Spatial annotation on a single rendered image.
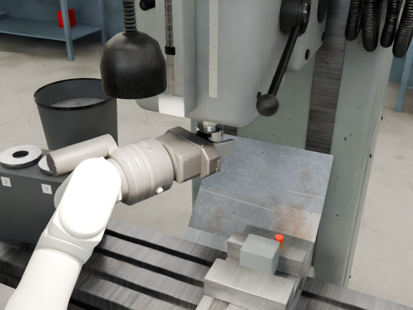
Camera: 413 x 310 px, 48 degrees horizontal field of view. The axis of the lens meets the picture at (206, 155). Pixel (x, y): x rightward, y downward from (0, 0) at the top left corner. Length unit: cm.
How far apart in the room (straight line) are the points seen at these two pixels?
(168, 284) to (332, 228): 48
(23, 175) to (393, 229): 217
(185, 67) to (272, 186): 62
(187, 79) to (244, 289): 39
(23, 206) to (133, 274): 29
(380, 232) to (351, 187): 158
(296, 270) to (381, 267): 164
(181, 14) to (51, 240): 32
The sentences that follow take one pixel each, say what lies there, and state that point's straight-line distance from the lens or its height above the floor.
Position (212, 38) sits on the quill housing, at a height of 144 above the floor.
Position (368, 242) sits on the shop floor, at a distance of 266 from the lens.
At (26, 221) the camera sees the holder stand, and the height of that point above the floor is 97.
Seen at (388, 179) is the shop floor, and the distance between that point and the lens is 326.
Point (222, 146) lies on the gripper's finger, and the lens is 76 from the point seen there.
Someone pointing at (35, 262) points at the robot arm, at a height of 120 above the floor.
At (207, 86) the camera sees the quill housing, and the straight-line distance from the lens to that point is 64.
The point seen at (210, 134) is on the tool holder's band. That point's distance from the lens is 76.
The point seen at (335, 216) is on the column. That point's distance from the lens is 124.
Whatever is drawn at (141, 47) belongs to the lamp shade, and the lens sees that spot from 50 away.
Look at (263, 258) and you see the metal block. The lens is 84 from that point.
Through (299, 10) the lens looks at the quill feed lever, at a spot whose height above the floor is 146.
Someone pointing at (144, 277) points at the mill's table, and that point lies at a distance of 101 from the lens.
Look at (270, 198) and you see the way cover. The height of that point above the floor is 94.
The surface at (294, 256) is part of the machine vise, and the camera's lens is 90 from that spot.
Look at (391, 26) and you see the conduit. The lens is 86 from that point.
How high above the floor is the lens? 160
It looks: 29 degrees down
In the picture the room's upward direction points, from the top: straight up
